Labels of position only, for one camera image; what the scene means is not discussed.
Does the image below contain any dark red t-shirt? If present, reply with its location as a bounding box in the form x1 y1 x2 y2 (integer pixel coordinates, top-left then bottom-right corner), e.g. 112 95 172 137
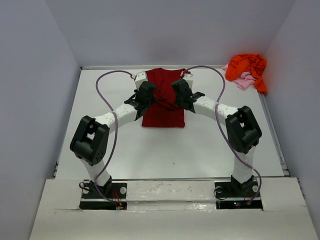
141 68 186 128

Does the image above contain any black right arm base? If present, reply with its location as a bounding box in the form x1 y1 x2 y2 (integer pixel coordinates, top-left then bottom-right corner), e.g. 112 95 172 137
213 180 263 210

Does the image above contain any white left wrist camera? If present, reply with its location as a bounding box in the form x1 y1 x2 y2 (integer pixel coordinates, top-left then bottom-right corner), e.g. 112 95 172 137
134 71 148 90

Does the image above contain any pink t-shirt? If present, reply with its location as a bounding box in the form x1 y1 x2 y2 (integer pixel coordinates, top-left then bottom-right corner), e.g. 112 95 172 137
221 63 257 91

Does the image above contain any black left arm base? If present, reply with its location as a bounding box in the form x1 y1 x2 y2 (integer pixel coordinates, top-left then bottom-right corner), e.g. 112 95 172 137
78 181 128 211

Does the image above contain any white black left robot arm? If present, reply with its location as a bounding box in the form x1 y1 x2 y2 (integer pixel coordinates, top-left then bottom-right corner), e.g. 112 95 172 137
70 81 156 197

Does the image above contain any orange t-shirt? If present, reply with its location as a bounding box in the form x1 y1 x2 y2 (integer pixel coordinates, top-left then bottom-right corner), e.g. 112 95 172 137
226 53 268 95

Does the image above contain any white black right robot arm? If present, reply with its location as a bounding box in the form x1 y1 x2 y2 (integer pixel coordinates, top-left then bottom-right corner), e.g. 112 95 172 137
171 79 262 200

